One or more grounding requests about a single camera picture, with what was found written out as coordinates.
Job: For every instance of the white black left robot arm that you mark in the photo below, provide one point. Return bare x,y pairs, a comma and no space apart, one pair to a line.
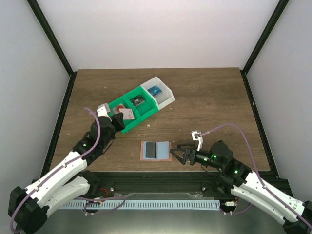
30,207

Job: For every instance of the white red credit card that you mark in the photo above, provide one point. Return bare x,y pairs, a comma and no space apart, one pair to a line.
128,114

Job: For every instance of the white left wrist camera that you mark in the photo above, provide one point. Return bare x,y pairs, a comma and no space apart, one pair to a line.
103,110

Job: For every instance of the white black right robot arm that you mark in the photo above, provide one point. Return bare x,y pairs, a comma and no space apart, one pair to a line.
241,181

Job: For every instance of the black VIP card stack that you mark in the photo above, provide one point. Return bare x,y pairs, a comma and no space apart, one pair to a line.
137,100

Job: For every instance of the black left frame post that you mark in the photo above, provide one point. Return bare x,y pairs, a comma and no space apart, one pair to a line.
36,9

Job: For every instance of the blue card stack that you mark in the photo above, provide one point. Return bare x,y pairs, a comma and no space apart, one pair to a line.
155,90

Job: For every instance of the light blue slotted cable duct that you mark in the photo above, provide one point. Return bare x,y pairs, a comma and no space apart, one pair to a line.
212,205

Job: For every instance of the green middle plastic bin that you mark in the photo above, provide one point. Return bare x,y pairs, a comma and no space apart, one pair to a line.
148,108

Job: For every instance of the red white card stack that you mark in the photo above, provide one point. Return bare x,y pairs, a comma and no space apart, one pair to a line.
117,109

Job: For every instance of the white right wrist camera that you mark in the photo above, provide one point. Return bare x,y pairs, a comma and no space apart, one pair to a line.
196,136

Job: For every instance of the green plastic bin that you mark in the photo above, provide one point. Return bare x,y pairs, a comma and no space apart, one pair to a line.
129,123
148,108

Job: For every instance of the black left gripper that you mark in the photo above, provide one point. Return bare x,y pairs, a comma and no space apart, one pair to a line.
119,121

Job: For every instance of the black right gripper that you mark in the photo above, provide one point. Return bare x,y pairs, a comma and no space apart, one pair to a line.
187,153

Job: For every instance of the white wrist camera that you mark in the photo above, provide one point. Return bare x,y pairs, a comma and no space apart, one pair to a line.
103,110
196,136

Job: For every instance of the green front plastic bin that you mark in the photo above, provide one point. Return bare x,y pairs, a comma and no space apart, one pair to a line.
129,123

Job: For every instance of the black frame post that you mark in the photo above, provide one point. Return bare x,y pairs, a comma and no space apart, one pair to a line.
280,7
36,9

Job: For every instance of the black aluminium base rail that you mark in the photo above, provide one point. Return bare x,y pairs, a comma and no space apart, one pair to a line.
107,184

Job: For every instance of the white plastic bin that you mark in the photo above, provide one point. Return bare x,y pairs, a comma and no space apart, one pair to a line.
163,99

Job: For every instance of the black right frame post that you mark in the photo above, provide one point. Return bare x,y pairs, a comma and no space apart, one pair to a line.
280,7

